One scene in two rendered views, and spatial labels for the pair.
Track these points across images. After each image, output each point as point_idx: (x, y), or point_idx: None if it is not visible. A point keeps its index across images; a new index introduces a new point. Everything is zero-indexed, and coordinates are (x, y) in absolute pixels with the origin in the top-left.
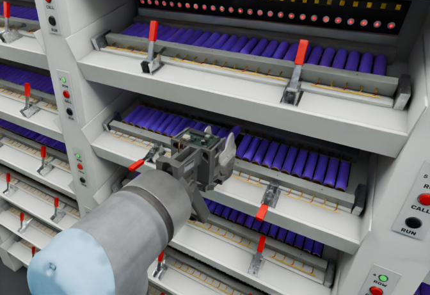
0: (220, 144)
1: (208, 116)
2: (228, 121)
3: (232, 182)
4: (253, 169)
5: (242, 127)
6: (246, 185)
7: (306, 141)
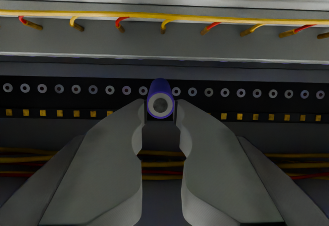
0: (174, 114)
1: (243, 65)
2: (194, 65)
3: None
4: (39, 54)
5: (162, 60)
6: None
7: (27, 61)
